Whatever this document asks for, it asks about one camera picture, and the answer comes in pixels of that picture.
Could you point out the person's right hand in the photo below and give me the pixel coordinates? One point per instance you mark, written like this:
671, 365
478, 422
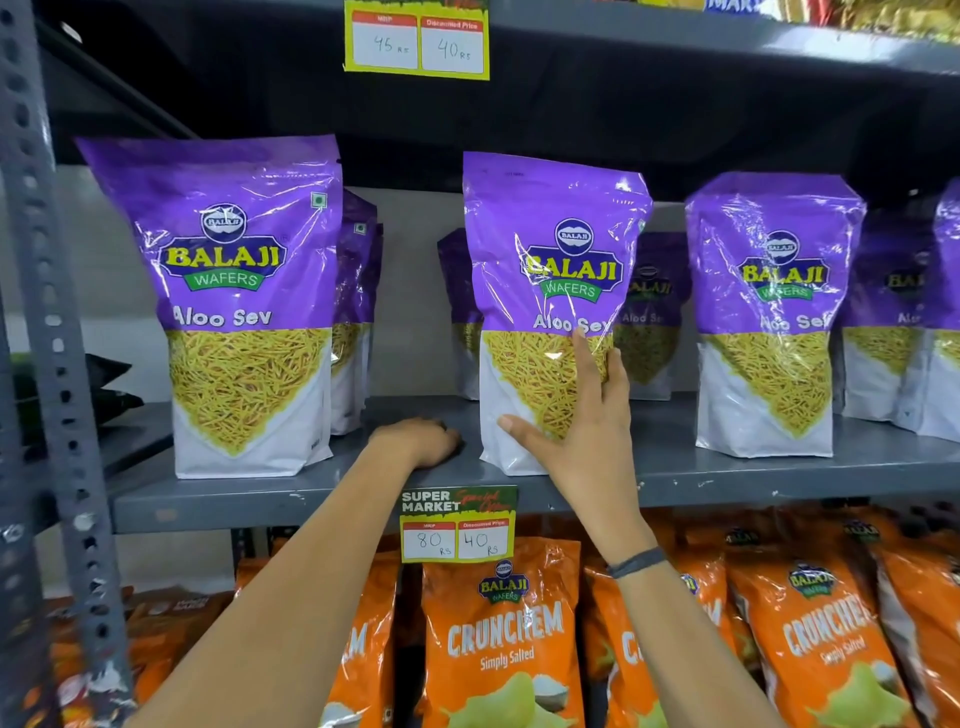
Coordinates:
596, 465

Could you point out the person's left hand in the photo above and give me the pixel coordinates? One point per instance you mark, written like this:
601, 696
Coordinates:
414, 442

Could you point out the person's left fingers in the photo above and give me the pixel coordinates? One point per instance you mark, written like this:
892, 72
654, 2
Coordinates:
444, 444

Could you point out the person's right middle finger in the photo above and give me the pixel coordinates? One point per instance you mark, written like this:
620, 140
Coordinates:
619, 379

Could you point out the person's right thumb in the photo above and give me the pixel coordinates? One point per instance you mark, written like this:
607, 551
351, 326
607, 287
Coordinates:
529, 437

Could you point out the purple snack bag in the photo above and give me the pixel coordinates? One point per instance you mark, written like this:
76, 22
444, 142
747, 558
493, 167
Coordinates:
551, 255

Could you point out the person's left forearm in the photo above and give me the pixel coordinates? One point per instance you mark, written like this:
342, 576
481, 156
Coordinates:
300, 600

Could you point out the person's right forearm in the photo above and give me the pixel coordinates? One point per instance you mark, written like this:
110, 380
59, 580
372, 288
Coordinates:
675, 645

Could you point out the green price tag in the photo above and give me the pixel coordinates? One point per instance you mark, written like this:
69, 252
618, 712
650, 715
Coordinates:
457, 525

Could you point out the black wristband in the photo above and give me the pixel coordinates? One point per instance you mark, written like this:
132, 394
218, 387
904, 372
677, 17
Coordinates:
636, 562

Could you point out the grey metal shelf board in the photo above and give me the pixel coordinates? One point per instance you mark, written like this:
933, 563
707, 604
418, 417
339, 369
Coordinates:
750, 480
675, 34

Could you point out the row of orange chip packets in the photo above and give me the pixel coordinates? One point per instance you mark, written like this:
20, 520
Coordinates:
502, 637

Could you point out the row of purple packets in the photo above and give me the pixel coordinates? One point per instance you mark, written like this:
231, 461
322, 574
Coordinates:
240, 225

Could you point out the black snack packet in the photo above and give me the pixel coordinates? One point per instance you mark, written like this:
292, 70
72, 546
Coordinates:
97, 369
105, 412

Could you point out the pile of brown packets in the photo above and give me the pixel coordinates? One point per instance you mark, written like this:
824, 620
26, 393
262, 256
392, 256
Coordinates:
161, 637

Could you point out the yellow price tag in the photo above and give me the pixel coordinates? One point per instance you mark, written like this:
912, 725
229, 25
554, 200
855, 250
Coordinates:
417, 41

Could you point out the grey perforated rack upright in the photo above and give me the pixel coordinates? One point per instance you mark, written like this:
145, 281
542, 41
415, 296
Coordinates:
56, 375

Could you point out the row of yellow packets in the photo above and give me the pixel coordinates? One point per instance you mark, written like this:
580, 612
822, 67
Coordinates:
892, 15

